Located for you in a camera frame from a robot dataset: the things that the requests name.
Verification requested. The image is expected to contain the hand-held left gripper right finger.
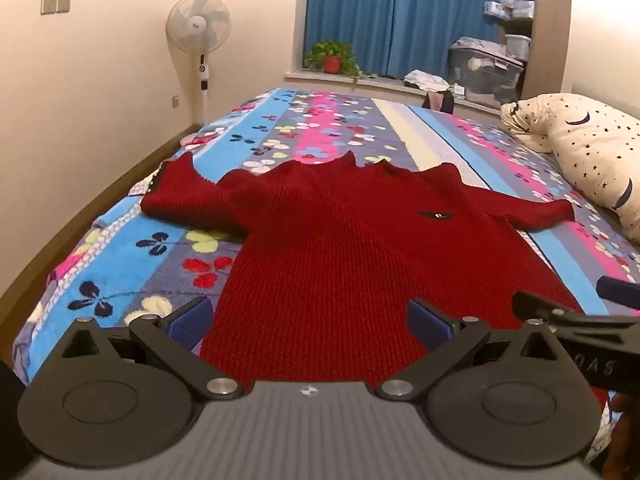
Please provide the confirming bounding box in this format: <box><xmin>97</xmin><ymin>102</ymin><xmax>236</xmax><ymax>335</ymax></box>
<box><xmin>376</xmin><ymin>299</ymin><xmax>559</xmax><ymax>402</ymax></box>

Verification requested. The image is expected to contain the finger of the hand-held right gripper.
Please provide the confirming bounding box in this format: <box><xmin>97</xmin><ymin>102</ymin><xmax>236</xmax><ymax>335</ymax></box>
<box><xmin>512</xmin><ymin>291</ymin><xmax>640</xmax><ymax>330</ymax></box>
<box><xmin>596</xmin><ymin>275</ymin><xmax>640</xmax><ymax>307</ymax></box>

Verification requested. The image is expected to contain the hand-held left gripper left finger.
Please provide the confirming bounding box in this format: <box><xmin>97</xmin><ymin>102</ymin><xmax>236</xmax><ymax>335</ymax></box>
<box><xmin>61</xmin><ymin>296</ymin><xmax>247</xmax><ymax>402</ymax></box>

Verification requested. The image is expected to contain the red knitted sweater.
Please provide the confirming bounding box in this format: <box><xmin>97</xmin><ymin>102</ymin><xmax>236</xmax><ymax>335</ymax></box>
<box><xmin>141</xmin><ymin>151</ymin><xmax>614</xmax><ymax>413</ymax></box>

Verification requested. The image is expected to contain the white clothes pile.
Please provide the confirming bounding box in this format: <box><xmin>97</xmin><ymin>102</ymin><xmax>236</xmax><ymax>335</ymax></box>
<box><xmin>403</xmin><ymin>70</ymin><xmax>451</xmax><ymax>93</ymax></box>

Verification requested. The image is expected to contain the grey clothes pile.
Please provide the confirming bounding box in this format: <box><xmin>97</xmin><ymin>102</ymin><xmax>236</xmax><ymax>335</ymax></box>
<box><xmin>452</xmin><ymin>36</ymin><xmax>507</xmax><ymax>55</ymax></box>

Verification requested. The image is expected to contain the person's right hand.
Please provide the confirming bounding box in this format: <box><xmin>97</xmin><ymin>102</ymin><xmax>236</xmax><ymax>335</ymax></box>
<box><xmin>601</xmin><ymin>393</ymin><xmax>640</xmax><ymax>480</ymax></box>

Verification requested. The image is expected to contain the floral striped blanket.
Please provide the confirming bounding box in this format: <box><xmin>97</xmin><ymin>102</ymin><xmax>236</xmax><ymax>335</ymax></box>
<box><xmin>12</xmin><ymin>87</ymin><xmax>640</xmax><ymax>396</ymax></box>

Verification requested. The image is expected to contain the star print cream pillow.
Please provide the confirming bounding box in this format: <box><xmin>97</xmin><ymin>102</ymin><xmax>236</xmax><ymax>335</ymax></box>
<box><xmin>500</xmin><ymin>92</ymin><xmax>640</xmax><ymax>246</ymax></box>

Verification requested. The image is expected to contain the dark chair with pink cloth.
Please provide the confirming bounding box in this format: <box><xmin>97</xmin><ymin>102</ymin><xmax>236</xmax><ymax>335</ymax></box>
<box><xmin>422</xmin><ymin>91</ymin><xmax>455</xmax><ymax>114</ymax></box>

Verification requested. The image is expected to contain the clear plastic storage box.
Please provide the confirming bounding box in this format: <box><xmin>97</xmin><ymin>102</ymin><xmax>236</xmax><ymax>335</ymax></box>
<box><xmin>447</xmin><ymin>42</ymin><xmax>525</xmax><ymax>109</ymax></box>

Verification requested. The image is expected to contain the window sill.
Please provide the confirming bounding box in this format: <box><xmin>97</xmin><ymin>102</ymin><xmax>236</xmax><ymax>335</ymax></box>
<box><xmin>284</xmin><ymin>70</ymin><xmax>504</xmax><ymax>111</ymax></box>

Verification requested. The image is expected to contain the white plastic container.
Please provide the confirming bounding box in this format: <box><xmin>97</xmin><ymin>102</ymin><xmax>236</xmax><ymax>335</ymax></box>
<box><xmin>504</xmin><ymin>33</ymin><xmax>531</xmax><ymax>61</ymax></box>

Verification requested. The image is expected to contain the wooden bookshelf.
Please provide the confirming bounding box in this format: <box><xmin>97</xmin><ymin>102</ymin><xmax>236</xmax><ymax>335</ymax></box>
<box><xmin>482</xmin><ymin>0</ymin><xmax>540</xmax><ymax>63</ymax></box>

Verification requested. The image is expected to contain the potted green plant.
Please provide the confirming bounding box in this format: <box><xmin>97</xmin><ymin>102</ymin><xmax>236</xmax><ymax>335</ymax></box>
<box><xmin>303</xmin><ymin>40</ymin><xmax>362</xmax><ymax>81</ymax></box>

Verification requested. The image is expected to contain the white standing fan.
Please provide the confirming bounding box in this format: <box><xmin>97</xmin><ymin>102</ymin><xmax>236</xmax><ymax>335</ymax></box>
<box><xmin>166</xmin><ymin>0</ymin><xmax>233</xmax><ymax>147</ymax></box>

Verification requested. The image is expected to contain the stack of packed bags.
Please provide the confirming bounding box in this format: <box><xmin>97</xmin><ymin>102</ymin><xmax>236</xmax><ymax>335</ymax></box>
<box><xmin>483</xmin><ymin>0</ymin><xmax>536</xmax><ymax>22</ymax></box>

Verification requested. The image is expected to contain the blue curtain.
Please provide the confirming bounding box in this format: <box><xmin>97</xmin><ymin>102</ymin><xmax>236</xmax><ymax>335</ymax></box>
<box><xmin>306</xmin><ymin>0</ymin><xmax>401</xmax><ymax>75</ymax></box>
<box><xmin>387</xmin><ymin>0</ymin><xmax>514</xmax><ymax>81</ymax></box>

